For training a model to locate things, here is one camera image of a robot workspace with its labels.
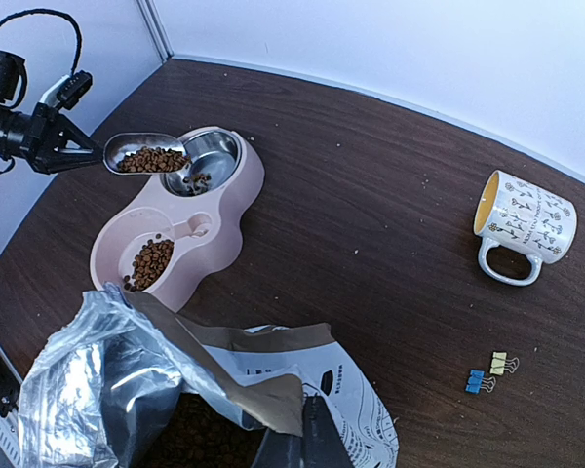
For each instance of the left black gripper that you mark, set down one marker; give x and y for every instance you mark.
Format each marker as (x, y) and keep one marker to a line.
(47, 134)

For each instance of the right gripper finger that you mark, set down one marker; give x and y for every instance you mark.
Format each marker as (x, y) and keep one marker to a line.
(319, 447)

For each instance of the metal scoop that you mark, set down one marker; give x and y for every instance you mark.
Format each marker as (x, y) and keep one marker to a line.
(121, 145)

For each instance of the pink double pet bowl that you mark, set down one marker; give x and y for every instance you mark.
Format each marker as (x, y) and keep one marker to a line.
(204, 230)

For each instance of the blue binder clip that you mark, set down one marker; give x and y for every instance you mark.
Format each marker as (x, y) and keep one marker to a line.
(478, 382)

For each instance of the yellow binder clip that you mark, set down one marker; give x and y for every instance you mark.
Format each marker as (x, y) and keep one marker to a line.
(501, 363)

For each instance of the dog food bag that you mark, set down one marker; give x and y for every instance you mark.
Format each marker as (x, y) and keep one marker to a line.
(105, 386)

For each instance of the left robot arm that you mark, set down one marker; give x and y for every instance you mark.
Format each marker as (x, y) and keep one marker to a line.
(13, 85)

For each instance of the steel bowl insert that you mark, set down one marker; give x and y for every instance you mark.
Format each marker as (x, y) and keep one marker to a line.
(214, 157)

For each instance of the patterned ceramic mug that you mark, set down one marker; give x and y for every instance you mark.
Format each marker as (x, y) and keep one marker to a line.
(520, 216)

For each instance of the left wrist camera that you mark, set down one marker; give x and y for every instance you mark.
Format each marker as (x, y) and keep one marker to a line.
(67, 91)

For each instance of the left aluminium frame post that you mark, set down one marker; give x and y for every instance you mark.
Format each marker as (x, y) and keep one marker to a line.
(156, 29)

